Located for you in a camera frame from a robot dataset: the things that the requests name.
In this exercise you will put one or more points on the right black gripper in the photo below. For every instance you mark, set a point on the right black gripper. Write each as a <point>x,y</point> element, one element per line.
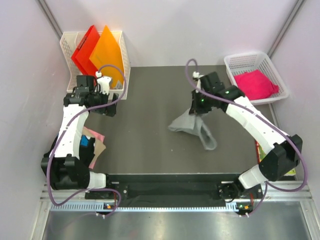
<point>195,109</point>

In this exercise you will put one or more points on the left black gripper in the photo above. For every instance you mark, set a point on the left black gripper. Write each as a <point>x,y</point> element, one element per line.
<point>108,110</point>

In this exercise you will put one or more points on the grey t shirt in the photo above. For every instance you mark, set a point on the grey t shirt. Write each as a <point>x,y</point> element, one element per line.
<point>193,124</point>

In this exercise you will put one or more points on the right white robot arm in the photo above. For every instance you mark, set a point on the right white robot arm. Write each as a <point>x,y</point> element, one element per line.
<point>282,151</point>

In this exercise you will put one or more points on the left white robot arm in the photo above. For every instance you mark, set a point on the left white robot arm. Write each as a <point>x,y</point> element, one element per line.
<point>72,152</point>

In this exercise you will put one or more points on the pink t shirt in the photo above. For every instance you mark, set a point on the pink t shirt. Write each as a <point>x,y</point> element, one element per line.
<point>97,136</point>

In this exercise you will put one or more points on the red plastic folder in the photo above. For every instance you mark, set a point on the red plastic folder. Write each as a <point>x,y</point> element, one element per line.
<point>82,53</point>

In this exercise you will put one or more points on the tan t shirt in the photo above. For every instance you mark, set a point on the tan t shirt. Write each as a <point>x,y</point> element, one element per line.
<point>99,147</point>

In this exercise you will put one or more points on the black printed t shirt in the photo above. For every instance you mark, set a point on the black printed t shirt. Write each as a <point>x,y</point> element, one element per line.
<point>85,151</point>

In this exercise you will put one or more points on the orange plastic folder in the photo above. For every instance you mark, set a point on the orange plastic folder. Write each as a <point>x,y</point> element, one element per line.
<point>108,52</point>

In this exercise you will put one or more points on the magenta t shirt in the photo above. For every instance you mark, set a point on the magenta t shirt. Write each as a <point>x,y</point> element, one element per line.
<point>256,85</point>

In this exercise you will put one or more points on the white mesh basket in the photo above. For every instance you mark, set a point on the white mesh basket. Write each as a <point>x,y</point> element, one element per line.
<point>249,61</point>

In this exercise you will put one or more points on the white file organizer basket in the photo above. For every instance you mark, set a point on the white file organizer basket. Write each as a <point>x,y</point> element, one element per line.
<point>70,40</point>

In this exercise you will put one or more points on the green children's book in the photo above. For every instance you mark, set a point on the green children's book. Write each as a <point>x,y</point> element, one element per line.
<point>261,155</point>

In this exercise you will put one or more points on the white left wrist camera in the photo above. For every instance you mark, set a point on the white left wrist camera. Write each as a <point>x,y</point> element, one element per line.
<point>103,83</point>

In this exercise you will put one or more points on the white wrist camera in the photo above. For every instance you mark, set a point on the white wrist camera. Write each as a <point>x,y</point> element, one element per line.
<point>196,77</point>
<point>103,83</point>

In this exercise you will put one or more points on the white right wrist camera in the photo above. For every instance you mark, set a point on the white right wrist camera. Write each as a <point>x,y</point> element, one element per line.
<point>196,77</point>

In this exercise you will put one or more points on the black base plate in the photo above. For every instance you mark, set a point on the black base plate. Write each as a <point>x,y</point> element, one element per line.
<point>176,184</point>

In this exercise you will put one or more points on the aluminium frame rail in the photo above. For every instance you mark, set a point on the aluminium frame rail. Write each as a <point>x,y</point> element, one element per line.
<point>182,203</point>

